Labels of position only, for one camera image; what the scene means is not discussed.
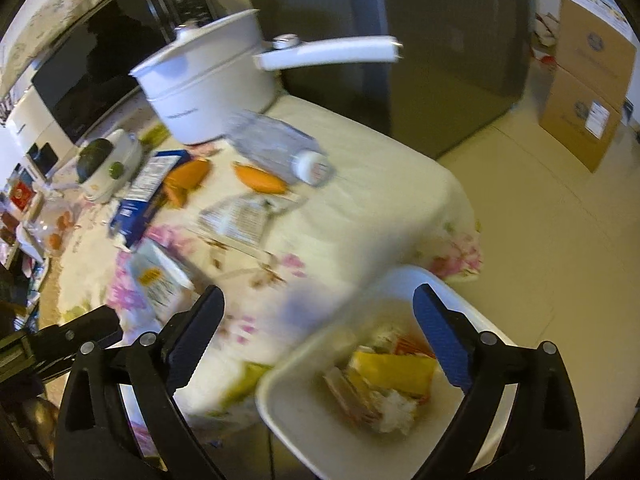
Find milk carton 200ml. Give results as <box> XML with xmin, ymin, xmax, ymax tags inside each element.
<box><xmin>127</xmin><ymin>238</ymin><xmax>195</xmax><ymax>324</ymax></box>

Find yellow snack wrapper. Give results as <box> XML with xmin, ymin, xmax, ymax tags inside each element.
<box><xmin>348</xmin><ymin>350</ymin><xmax>437</xmax><ymax>398</ymax></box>

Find white tissue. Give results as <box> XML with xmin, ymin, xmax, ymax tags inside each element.
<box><xmin>371</xmin><ymin>390</ymin><xmax>419</xmax><ymax>436</ymax></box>

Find red instant noodle cup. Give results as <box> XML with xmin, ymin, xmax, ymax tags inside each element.
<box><xmin>378</xmin><ymin>326</ymin><xmax>435</xmax><ymax>359</ymax></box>

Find blue white carton box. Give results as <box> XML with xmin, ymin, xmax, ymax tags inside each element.
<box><xmin>108</xmin><ymin>150</ymin><xmax>192</xmax><ymax>252</ymax></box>

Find brown paper bag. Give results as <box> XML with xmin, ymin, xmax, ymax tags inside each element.
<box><xmin>322</xmin><ymin>367</ymin><xmax>378</xmax><ymax>425</ymax></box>

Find orange peel piece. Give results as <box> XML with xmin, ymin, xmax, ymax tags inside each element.
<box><xmin>163</xmin><ymin>158</ymin><xmax>212</xmax><ymax>208</ymax></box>
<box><xmin>232</xmin><ymin>162</ymin><xmax>288</xmax><ymax>195</ymax></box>

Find silver printed snack wrapper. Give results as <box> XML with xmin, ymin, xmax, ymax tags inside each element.
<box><xmin>195</xmin><ymin>192</ymin><xmax>307</xmax><ymax>248</ymax></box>

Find clear plastic bottle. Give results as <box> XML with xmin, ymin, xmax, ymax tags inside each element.
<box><xmin>226</xmin><ymin>110</ymin><xmax>334</xmax><ymax>186</ymax></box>

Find white plastic trash bin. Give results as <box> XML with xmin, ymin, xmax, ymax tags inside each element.
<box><xmin>256</xmin><ymin>266</ymin><xmax>498</xmax><ymax>479</ymax></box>

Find glass jar with oranges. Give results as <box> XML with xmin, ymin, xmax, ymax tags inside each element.
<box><xmin>26</xmin><ymin>198</ymin><xmax>76</xmax><ymax>256</ymax></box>

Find red tea tin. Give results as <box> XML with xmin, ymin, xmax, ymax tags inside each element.
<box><xmin>10</xmin><ymin>180</ymin><xmax>35</xmax><ymax>211</ymax></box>

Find dark green squash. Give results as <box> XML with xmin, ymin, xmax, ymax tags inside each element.
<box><xmin>76</xmin><ymin>139</ymin><xmax>114</xmax><ymax>184</ymax></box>

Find stacked white ceramic bowls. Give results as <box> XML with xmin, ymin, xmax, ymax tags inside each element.
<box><xmin>78</xmin><ymin>129</ymin><xmax>143</xmax><ymax>204</ymax></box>

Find black microwave oven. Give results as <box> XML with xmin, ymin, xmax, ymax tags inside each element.
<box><xmin>32</xmin><ymin>0</ymin><xmax>217</xmax><ymax>144</ymax></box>

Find floral tablecloth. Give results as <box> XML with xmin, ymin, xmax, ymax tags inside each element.
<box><xmin>54</xmin><ymin>93</ymin><xmax>485</xmax><ymax>461</ymax></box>

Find lower cardboard box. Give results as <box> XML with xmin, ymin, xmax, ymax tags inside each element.
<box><xmin>539</xmin><ymin>66</ymin><xmax>620</xmax><ymax>172</ymax></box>

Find cardboard box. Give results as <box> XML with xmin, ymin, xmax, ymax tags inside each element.
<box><xmin>539</xmin><ymin>66</ymin><xmax>620</xmax><ymax>172</ymax></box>
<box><xmin>555</xmin><ymin>0</ymin><xmax>637</xmax><ymax>112</ymax></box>

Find floral cloth microwave cover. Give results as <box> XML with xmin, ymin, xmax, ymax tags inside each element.
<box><xmin>1</xmin><ymin>0</ymin><xmax>102</xmax><ymax>94</ymax></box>

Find upper cardboard box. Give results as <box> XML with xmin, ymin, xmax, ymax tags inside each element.
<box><xmin>555</xmin><ymin>0</ymin><xmax>637</xmax><ymax>112</ymax></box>

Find grey double-door refrigerator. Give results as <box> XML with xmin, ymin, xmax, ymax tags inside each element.
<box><xmin>234</xmin><ymin>0</ymin><xmax>537</xmax><ymax>162</ymax></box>

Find white electric pot with handle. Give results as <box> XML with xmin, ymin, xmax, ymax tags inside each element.
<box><xmin>130</xmin><ymin>9</ymin><xmax>401</xmax><ymax>145</ymax></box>

